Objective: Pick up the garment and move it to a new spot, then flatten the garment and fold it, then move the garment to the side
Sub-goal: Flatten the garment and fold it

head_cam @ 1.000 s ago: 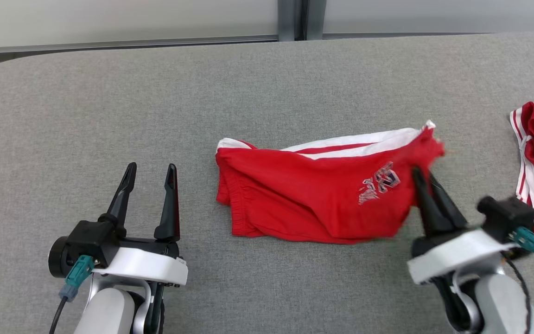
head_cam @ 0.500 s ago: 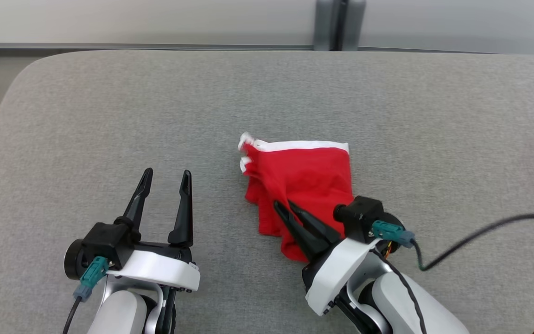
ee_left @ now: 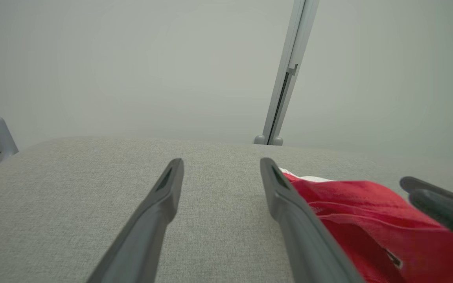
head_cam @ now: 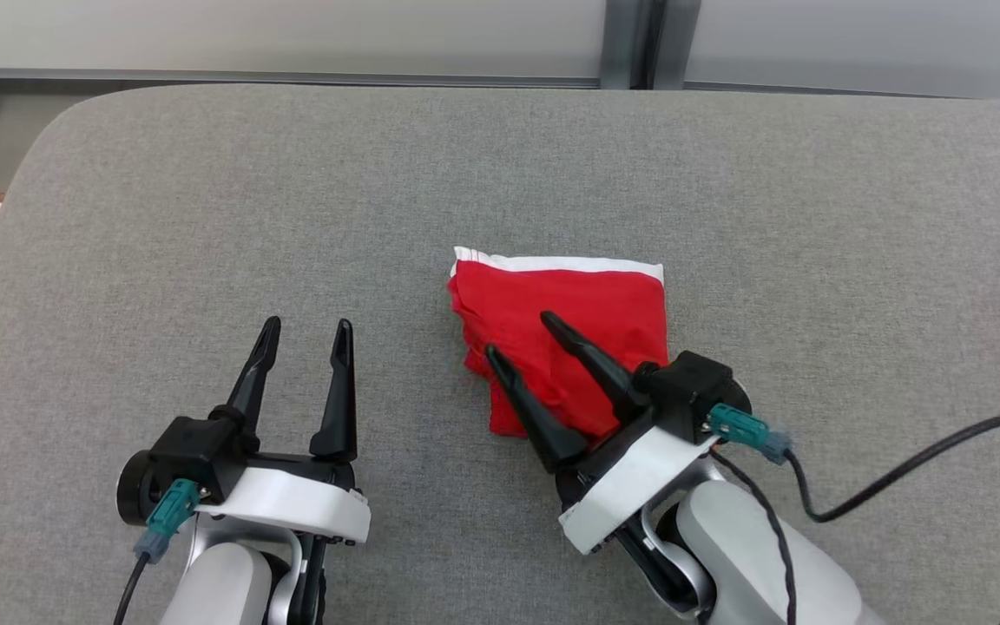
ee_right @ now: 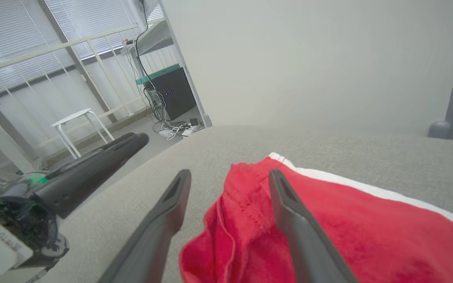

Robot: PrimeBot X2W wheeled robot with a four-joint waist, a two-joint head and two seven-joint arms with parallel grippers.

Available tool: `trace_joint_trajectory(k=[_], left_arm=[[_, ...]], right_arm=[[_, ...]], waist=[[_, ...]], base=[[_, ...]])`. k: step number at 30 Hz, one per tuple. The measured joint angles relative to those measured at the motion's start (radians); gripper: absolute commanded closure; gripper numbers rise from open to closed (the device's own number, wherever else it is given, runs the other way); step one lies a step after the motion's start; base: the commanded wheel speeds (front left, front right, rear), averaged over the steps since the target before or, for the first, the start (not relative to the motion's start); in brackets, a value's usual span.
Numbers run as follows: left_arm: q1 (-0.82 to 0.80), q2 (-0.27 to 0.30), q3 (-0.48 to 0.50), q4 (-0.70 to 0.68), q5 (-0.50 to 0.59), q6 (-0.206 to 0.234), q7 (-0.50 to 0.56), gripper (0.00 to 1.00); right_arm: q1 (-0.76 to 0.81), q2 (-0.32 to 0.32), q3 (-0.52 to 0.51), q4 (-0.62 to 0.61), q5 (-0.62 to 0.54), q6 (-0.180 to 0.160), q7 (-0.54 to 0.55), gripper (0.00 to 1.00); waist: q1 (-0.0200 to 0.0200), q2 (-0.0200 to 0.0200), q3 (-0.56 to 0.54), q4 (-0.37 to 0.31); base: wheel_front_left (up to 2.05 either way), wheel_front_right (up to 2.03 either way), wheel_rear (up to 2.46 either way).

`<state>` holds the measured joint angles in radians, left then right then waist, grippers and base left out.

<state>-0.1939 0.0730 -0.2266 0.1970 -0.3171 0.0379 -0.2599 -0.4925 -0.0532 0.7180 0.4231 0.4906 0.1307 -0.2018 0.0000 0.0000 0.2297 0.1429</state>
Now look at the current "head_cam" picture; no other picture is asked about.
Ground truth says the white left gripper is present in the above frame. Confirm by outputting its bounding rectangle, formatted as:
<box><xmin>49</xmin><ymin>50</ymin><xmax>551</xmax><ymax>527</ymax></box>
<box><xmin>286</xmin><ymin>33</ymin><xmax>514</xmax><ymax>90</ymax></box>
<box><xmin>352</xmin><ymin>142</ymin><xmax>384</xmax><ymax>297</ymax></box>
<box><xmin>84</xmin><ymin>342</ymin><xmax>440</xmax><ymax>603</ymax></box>
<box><xmin>203</xmin><ymin>316</ymin><xmax>372</xmax><ymax>546</ymax></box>

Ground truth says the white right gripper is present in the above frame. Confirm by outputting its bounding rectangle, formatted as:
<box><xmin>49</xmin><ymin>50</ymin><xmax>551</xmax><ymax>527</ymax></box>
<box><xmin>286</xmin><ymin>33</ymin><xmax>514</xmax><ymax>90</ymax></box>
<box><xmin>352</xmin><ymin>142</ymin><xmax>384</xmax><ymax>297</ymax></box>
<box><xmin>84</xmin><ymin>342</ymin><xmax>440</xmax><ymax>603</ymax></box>
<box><xmin>484</xmin><ymin>311</ymin><xmax>718</xmax><ymax>556</ymax></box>

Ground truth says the red Bulls 23 garment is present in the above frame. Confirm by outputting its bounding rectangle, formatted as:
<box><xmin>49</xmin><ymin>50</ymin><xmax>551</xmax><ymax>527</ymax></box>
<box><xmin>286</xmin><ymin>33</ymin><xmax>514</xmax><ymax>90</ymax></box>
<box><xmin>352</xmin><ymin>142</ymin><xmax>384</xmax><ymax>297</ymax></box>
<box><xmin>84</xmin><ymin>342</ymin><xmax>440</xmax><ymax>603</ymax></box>
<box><xmin>446</xmin><ymin>247</ymin><xmax>670</xmax><ymax>439</ymax></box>

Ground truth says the teal right camera connector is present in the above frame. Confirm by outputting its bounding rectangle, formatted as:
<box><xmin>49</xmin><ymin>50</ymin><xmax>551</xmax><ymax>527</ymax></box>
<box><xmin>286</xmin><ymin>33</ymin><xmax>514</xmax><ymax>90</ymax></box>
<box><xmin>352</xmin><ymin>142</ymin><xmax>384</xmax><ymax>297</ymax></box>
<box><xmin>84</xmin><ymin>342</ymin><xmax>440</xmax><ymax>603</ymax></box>
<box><xmin>707</xmin><ymin>403</ymin><xmax>793</xmax><ymax>464</ymax></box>

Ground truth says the teal camera connector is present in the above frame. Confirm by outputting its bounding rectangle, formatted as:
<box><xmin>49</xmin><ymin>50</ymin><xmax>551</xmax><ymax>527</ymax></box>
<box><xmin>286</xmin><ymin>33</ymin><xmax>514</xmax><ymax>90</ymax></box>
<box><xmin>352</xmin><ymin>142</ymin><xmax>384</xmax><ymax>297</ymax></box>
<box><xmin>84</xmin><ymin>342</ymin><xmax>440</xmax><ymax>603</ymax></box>
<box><xmin>134</xmin><ymin>479</ymin><xmax>203</xmax><ymax>563</ymax></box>
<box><xmin>707</xmin><ymin>403</ymin><xmax>793</xmax><ymax>464</ymax></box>

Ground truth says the teal left camera connector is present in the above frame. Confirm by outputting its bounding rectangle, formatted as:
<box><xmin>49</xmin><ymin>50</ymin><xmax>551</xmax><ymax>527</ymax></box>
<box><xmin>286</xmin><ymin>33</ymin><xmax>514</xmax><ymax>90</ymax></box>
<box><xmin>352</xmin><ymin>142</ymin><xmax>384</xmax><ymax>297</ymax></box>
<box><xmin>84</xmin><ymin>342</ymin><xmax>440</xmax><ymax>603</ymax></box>
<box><xmin>134</xmin><ymin>479</ymin><xmax>203</xmax><ymax>563</ymax></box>

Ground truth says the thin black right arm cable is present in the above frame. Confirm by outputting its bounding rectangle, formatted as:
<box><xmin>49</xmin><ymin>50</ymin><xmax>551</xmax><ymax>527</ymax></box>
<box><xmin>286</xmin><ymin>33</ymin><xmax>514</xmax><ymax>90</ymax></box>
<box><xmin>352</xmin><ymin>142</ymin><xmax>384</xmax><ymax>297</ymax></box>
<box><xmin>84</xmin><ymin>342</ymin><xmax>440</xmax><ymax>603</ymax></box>
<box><xmin>712</xmin><ymin>450</ymin><xmax>801</xmax><ymax>625</ymax></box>

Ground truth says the black left camera cable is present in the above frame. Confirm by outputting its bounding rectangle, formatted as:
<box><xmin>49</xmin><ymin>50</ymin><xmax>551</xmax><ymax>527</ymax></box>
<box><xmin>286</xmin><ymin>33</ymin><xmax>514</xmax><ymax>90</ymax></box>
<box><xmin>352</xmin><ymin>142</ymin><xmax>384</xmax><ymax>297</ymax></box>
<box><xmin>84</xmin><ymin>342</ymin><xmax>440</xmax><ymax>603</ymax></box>
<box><xmin>114</xmin><ymin>551</ymin><xmax>152</xmax><ymax>625</ymax></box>

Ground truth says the black camera cable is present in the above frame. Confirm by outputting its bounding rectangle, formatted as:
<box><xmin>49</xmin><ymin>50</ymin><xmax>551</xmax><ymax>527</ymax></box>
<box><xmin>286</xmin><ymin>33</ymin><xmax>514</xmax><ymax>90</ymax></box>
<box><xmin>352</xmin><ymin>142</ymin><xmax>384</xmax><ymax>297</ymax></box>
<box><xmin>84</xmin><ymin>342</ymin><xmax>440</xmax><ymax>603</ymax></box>
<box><xmin>782</xmin><ymin>410</ymin><xmax>1000</xmax><ymax>625</ymax></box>
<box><xmin>114</xmin><ymin>551</ymin><xmax>152</xmax><ymax>625</ymax></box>

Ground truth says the grey wall base rail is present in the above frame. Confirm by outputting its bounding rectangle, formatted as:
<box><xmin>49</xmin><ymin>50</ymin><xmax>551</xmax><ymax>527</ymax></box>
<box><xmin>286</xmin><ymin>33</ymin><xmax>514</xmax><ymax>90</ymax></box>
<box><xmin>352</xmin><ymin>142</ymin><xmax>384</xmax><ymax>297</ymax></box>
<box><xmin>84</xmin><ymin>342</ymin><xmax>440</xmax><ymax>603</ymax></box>
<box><xmin>0</xmin><ymin>43</ymin><xmax>602</xmax><ymax>148</ymax></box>

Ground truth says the black right camera cable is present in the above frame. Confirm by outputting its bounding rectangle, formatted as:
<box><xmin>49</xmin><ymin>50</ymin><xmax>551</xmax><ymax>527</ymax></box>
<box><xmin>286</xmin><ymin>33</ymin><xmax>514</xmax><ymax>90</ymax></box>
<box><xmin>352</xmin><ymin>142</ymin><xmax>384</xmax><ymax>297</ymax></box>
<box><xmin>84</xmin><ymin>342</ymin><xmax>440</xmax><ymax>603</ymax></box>
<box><xmin>782</xmin><ymin>410</ymin><xmax>1000</xmax><ymax>625</ymax></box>

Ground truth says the grey partition post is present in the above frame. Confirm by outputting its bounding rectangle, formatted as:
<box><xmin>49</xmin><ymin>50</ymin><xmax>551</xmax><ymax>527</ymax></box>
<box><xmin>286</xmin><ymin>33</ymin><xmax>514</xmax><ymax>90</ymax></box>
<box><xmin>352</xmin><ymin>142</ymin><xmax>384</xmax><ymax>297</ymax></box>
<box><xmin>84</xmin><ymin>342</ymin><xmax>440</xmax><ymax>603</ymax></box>
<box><xmin>600</xmin><ymin>0</ymin><xmax>701</xmax><ymax>91</ymax></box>

